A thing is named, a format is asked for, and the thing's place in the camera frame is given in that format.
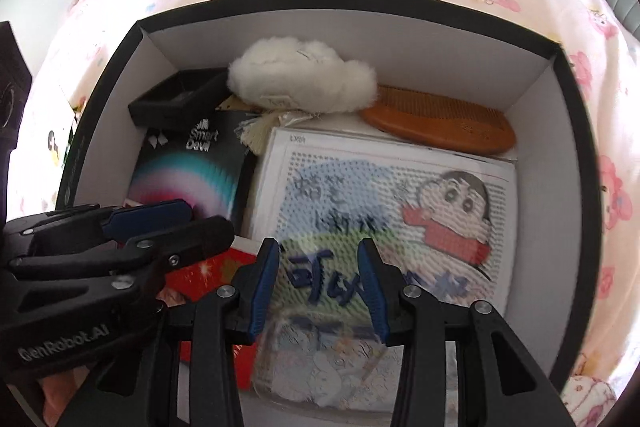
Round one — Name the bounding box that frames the black box with rainbow print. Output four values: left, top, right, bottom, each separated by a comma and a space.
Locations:
125, 109, 258, 228

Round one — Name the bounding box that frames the red booklet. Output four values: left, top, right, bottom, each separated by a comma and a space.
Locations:
160, 237, 261, 390

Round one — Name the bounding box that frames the black cardboard box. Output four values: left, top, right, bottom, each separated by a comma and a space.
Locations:
55, 0, 608, 403

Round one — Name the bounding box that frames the cream tassel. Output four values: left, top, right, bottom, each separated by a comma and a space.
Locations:
235, 112, 281, 155

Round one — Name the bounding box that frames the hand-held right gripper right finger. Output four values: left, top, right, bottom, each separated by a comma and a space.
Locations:
356, 237, 576, 427

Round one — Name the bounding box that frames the wooden comb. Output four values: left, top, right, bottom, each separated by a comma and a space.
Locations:
361, 84, 517, 156

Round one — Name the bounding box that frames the cartoon bead board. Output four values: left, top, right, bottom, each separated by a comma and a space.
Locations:
247, 127, 519, 323

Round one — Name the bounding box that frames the white fluffy puff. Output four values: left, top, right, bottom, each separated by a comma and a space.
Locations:
227, 38, 378, 114

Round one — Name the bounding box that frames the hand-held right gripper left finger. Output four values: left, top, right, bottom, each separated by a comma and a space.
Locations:
60, 237, 281, 427

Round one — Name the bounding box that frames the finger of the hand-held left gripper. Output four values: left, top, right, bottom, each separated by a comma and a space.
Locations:
2, 199, 193, 255
7, 215, 236, 280

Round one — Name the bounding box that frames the small black tray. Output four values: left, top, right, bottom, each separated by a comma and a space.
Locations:
128, 69, 232, 128

